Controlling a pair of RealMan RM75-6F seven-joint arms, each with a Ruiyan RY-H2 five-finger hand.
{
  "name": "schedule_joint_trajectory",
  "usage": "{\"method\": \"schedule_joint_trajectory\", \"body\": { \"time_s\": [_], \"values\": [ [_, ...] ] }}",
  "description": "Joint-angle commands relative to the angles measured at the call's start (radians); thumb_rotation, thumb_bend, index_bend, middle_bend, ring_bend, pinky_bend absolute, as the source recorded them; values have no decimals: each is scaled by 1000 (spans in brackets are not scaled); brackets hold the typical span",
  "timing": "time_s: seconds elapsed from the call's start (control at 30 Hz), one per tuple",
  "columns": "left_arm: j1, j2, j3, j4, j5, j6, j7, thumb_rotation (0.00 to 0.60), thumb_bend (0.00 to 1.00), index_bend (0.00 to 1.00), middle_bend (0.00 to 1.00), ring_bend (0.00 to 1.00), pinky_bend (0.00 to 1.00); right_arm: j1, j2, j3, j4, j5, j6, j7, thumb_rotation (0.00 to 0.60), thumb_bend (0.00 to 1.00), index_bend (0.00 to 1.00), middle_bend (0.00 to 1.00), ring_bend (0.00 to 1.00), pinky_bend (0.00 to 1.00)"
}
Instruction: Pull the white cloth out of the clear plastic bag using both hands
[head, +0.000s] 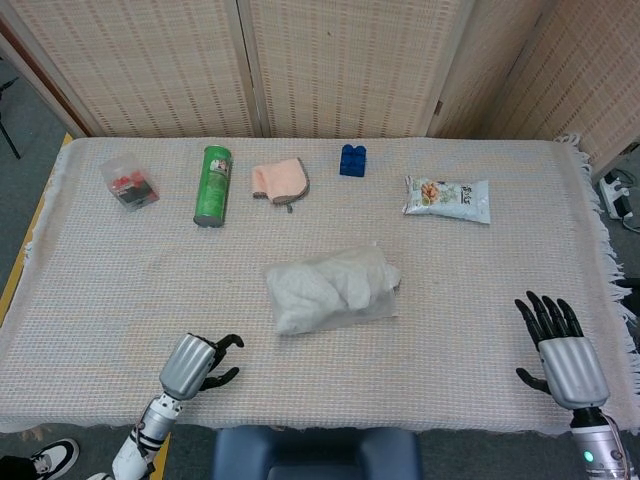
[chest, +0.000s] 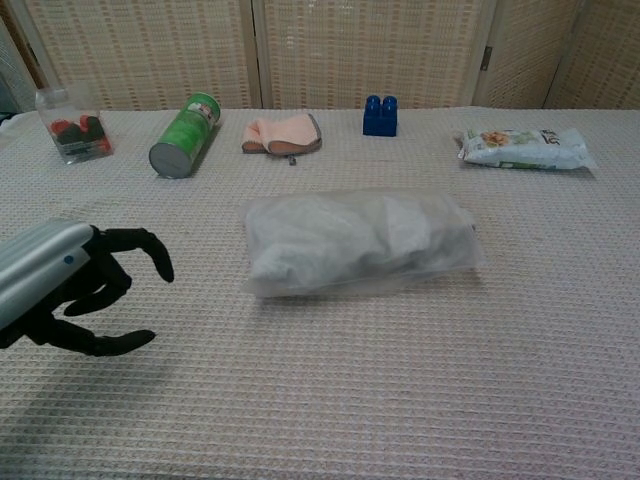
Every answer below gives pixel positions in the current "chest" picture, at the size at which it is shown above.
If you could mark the woven folding screen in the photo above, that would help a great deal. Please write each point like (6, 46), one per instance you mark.
(320, 50)

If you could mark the blue toy building block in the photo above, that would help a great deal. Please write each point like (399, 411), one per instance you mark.
(381, 116)

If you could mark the clear plastic box with items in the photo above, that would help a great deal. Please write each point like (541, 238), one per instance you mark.
(75, 127)

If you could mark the white snack packet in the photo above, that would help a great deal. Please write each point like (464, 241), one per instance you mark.
(525, 147)

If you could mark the pink folded towel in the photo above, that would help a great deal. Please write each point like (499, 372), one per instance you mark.
(282, 134)

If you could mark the beige woven tablecloth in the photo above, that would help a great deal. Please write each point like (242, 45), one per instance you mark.
(350, 360)

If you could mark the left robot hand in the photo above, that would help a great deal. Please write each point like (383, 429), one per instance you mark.
(40, 265)

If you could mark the transparent plastic bag with cloth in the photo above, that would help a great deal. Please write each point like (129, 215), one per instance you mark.
(360, 240)

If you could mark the green cylindrical chip can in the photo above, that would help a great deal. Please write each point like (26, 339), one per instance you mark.
(185, 136)

